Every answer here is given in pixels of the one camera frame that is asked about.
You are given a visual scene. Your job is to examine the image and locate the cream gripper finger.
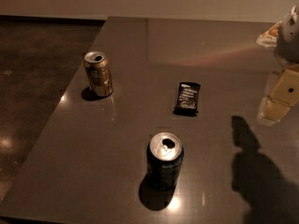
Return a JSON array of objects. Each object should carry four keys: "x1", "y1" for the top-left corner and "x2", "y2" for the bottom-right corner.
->
[
  {"x1": 256, "y1": 21, "x2": 282, "y2": 48},
  {"x1": 257, "y1": 63, "x2": 299, "y2": 126}
]

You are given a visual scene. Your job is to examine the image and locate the orange soda can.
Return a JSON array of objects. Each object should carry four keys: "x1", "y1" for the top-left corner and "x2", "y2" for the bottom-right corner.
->
[{"x1": 83, "y1": 50, "x2": 113, "y2": 97}]

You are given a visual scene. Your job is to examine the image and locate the dark blue pepsi can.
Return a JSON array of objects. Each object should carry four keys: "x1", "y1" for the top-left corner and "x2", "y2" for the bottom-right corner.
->
[{"x1": 147, "y1": 133, "x2": 184, "y2": 190}]

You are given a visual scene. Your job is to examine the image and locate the black snack bar wrapper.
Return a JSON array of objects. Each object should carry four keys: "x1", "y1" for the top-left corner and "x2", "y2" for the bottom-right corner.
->
[{"x1": 173, "y1": 82, "x2": 201, "y2": 117}]

